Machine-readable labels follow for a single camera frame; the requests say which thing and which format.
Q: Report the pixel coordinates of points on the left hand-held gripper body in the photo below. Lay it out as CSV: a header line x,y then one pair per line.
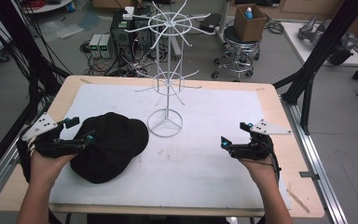
x,y
40,127

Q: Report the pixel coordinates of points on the brown cardboard box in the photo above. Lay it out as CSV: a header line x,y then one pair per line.
x,y
248,28

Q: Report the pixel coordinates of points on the black computer tower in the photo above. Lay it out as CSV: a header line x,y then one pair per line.
x,y
122,34

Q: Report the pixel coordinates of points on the grey tape strip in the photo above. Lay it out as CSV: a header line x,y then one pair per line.
x,y
308,175

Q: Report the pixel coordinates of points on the chrome rolling stool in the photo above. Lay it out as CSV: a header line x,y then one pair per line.
x,y
236,59

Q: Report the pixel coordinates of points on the person's left hand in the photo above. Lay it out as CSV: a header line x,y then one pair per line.
x,y
48,166

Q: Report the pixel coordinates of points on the white foam mat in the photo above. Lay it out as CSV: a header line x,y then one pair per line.
x,y
192,168

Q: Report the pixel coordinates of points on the black flat device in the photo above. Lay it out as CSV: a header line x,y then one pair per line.
x,y
210,22

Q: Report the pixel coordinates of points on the thin wooden stick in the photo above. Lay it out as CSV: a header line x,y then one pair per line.
x,y
298,201

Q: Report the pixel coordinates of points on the grey power supply unit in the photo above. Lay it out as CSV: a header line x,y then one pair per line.
x,y
94,45
105,46

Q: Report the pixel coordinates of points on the black cap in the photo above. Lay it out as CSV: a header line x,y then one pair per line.
x,y
112,149

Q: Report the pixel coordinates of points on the person's right hand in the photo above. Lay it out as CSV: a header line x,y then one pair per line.
x,y
259,171

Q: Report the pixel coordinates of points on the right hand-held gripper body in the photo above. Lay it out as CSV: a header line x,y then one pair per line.
x,y
262,141

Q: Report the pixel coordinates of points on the white platform board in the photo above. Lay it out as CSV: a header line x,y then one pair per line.
x,y
295,40

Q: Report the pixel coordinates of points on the clear plastic sheet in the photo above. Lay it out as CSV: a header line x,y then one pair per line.
x,y
59,29

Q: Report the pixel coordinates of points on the aluminium rail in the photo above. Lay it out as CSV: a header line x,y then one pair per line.
x,y
317,161

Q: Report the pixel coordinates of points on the black metal frame stand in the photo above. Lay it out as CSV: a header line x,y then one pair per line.
x,y
320,53
28,62

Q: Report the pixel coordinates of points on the blue bottle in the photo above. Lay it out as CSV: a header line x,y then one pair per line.
x,y
248,13

